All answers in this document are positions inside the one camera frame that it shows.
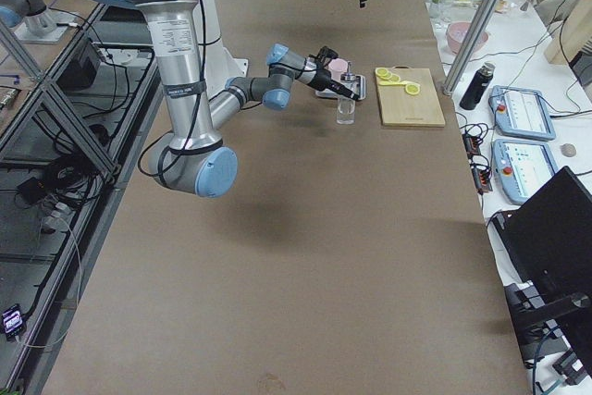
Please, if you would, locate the clear wine glass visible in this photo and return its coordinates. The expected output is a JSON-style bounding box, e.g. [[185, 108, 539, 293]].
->
[[428, 0, 456, 28]]

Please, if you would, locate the far blue teach pendant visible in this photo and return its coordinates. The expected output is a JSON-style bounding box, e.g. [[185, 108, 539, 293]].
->
[[488, 85, 556, 142]]

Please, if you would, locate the pink plastic cup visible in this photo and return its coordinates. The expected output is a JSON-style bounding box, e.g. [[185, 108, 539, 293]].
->
[[327, 58, 348, 81]]

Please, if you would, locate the silver kitchen scale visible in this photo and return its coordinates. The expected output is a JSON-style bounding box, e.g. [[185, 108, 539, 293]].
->
[[314, 72, 366, 100]]

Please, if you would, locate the glass sauce bottle metal spout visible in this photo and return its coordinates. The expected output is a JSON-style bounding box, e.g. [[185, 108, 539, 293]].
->
[[337, 60, 356, 125]]

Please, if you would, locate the bamboo cutting board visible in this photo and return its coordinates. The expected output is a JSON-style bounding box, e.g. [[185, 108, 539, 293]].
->
[[375, 67, 445, 128]]

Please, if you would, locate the near blue teach pendant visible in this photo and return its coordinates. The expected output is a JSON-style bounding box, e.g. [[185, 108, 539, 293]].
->
[[492, 139, 558, 205]]

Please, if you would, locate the black monitor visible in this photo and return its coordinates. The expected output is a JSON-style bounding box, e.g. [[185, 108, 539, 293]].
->
[[493, 167, 591, 372]]

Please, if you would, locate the pink bowl with ice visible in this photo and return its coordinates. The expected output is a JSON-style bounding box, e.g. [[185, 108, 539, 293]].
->
[[445, 20, 490, 54]]

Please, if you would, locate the aluminium frame post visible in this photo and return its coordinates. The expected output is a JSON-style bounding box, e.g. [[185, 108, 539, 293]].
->
[[442, 0, 499, 96]]

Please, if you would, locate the blue teach pendant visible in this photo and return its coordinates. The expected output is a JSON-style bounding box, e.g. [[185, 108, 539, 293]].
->
[[492, 139, 558, 205], [488, 85, 556, 142]]

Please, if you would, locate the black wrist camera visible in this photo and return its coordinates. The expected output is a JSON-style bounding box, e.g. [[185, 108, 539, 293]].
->
[[309, 45, 339, 68]]

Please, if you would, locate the black power strip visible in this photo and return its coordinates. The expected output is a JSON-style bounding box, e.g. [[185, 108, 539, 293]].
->
[[462, 132, 492, 195]]

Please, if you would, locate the yellow plastic knife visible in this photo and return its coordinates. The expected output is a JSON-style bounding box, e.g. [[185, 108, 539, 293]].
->
[[378, 80, 409, 87]]

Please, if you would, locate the lemon slice by knife blade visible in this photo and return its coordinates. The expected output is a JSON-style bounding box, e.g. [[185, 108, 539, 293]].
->
[[404, 83, 421, 95]]

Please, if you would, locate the black thermos bottle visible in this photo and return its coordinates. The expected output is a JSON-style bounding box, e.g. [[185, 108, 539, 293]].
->
[[459, 62, 495, 110]]

